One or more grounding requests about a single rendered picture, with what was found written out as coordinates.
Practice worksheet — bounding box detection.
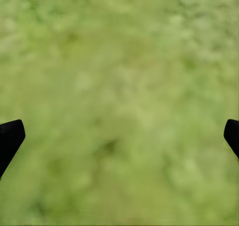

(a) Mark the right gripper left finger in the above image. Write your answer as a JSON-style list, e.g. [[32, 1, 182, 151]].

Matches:
[[0, 119, 25, 178]]

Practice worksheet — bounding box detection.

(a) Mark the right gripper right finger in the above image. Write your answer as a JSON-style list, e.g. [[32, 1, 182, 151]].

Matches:
[[224, 119, 239, 158]]

